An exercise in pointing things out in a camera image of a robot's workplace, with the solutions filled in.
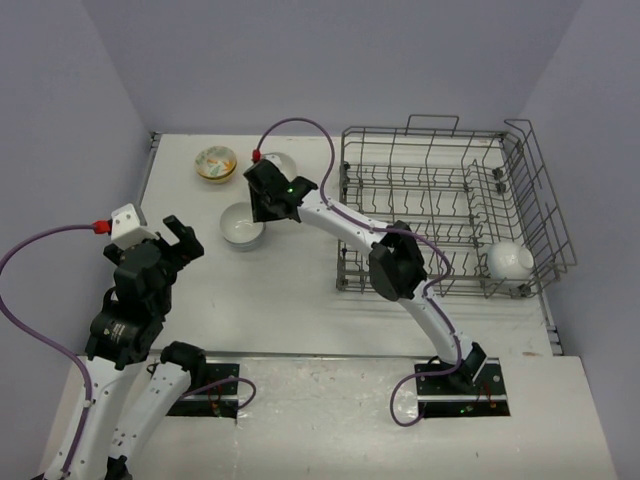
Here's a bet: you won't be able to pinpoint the beige bowl orange flower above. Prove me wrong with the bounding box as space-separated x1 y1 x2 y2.
262 152 297 181

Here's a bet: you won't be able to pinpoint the yellow patterned bowl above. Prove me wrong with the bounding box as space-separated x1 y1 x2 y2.
196 161 237 184

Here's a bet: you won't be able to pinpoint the white bowl green leaves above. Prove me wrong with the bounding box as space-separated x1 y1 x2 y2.
194 146 237 169

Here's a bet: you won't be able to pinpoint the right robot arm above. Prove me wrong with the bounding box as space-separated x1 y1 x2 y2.
244 151 487 393

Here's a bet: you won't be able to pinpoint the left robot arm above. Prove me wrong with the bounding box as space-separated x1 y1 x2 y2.
42 208 208 479

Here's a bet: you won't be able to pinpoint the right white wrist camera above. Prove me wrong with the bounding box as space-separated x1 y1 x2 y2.
262 153 286 174

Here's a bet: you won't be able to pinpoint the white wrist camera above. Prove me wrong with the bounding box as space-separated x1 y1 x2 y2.
110 203 159 250
262 153 286 174

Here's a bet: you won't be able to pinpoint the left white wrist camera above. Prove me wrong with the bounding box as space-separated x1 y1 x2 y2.
110 203 159 250

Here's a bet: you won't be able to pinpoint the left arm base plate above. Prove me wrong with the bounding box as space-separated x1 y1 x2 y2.
167 363 240 419

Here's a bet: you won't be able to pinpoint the grey wire dish rack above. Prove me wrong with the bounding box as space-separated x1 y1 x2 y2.
339 114 577 299

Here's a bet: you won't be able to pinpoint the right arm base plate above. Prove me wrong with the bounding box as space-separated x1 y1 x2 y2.
414 361 511 419

